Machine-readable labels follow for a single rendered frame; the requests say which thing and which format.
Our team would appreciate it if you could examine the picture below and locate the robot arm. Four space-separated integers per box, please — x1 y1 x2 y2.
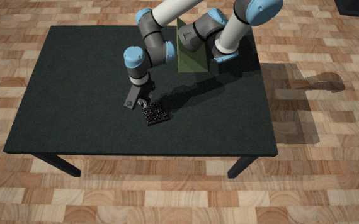
124 0 283 110

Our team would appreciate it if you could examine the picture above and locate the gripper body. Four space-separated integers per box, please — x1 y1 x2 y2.
132 71 155 100

